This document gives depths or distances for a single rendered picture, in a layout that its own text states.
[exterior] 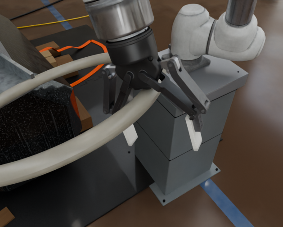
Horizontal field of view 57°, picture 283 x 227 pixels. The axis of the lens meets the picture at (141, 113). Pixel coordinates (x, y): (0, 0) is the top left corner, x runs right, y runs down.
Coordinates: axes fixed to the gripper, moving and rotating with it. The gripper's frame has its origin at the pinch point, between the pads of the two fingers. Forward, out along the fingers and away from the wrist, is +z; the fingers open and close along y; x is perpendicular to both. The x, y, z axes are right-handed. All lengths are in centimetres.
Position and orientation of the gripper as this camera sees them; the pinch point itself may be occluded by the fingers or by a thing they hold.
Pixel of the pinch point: (161, 138)
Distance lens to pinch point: 49.4
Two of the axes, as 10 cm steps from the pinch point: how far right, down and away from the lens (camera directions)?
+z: 2.9, 8.3, 4.7
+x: -4.4, 5.6, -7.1
